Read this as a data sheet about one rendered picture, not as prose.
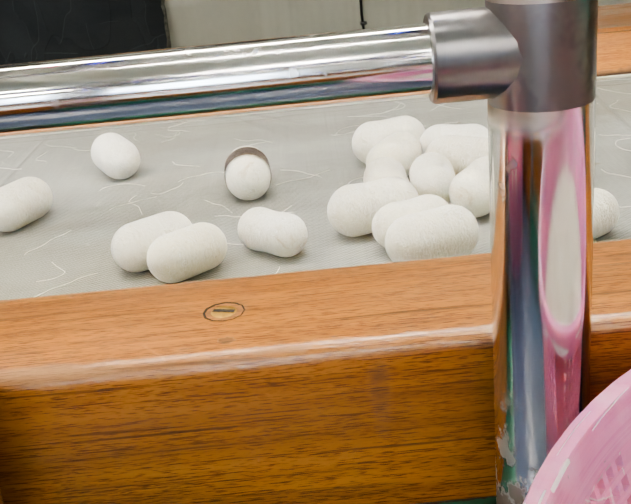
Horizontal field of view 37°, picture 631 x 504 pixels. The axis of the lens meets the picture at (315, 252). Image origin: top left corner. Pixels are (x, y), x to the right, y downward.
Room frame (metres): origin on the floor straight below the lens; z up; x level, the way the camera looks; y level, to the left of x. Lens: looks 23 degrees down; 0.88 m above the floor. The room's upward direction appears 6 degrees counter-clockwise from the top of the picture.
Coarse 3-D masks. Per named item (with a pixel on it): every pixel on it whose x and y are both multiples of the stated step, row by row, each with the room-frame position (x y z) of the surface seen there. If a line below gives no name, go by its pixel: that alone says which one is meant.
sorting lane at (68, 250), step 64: (128, 128) 0.56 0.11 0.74; (192, 128) 0.55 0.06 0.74; (256, 128) 0.53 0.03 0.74; (320, 128) 0.52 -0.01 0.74; (64, 192) 0.45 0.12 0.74; (128, 192) 0.44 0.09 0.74; (192, 192) 0.43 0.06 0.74; (320, 192) 0.41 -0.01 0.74; (0, 256) 0.37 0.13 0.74; (64, 256) 0.36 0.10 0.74; (256, 256) 0.34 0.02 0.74; (320, 256) 0.34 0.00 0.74; (384, 256) 0.33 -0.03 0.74
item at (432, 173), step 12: (420, 156) 0.39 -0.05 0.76; (432, 156) 0.39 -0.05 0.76; (444, 156) 0.39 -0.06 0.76; (420, 168) 0.38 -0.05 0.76; (432, 168) 0.37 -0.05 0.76; (444, 168) 0.37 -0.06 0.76; (420, 180) 0.37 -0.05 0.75; (432, 180) 0.37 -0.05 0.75; (444, 180) 0.37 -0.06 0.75; (420, 192) 0.37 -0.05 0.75; (432, 192) 0.37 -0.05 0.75; (444, 192) 0.37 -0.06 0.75
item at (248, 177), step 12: (240, 156) 0.41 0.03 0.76; (252, 156) 0.41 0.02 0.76; (228, 168) 0.41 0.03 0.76; (240, 168) 0.40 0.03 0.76; (252, 168) 0.40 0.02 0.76; (264, 168) 0.41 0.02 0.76; (228, 180) 0.41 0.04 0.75; (240, 180) 0.40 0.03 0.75; (252, 180) 0.40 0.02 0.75; (264, 180) 0.40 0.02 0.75; (240, 192) 0.40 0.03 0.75; (252, 192) 0.40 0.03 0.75; (264, 192) 0.41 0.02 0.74
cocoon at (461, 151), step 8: (440, 136) 0.41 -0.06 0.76; (448, 136) 0.41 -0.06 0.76; (456, 136) 0.41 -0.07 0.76; (464, 136) 0.41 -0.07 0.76; (472, 136) 0.41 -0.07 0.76; (432, 144) 0.41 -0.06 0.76; (440, 144) 0.40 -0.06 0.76; (448, 144) 0.40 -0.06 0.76; (456, 144) 0.40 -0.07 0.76; (464, 144) 0.40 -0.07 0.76; (472, 144) 0.40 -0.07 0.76; (480, 144) 0.40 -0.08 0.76; (440, 152) 0.40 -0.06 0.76; (448, 152) 0.40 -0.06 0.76; (456, 152) 0.40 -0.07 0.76; (464, 152) 0.40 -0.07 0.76; (472, 152) 0.39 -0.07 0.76; (480, 152) 0.39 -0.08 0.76; (456, 160) 0.40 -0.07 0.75; (464, 160) 0.39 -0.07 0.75; (472, 160) 0.39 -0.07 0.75; (456, 168) 0.40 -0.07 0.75; (464, 168) 0.39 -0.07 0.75
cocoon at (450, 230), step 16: (448, 208) 0.32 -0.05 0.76; (464, 208) 0.32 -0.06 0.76; (400, 224) 0.31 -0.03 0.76; (416, 224) 0.31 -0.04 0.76; (432, 224) 0.31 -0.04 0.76; (448, 224) 0.31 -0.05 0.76; (464, 224) 0.31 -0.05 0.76; (400, 240) 0.31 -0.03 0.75; (416, 240) 0.31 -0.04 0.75; (432, 240) 0.31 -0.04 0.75; (448, 240) 0.31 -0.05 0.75; (464, 240) 0.31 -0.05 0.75; (400, 256) 0.31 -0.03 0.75; (416, 256) 0.31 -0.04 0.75; (432, 256) 0.31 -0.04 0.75; (448, 256) 0.31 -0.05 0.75
